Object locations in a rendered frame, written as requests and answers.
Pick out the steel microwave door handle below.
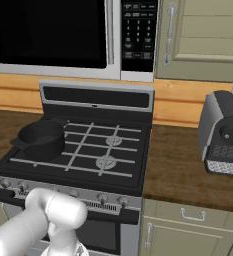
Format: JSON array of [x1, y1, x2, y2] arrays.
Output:
[[105, 0, 116, 66]]

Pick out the grey and black coffee machine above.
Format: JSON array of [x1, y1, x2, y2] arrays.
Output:
[[197, 90, 233, 177]]

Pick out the long silver cupboard handle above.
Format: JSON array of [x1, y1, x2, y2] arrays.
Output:
[[163, 2, 178, 66]]

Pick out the silver drawer handle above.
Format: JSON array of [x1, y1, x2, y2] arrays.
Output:
[[179, 207, 208, 222]]

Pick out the short silver cupboard handle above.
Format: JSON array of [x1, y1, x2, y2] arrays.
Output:
[[144, 222, 154, 251]]

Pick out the steel oven door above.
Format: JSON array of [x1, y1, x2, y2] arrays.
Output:
[[1, 201, 143, 256]]

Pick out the black cooking pot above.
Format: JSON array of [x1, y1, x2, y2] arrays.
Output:
[[10, 117, 69, 161]]

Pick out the black and steel stove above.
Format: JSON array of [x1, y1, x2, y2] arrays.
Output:
[[0, 79, 155, 256]]

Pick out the pale green drawer front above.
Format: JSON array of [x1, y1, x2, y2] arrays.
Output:
[[142, 198, 233, 235]]

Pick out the steel microwave oven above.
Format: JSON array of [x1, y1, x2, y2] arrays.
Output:
[[0, 0, 160, 83]]

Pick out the grey stove knob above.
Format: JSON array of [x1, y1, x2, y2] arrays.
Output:
[[0, 178, 11, 189], [97, 193, 109, 206], [18, 183, 30, 194], [117, 196, 130, 208], [68, 188, 80, 198]]

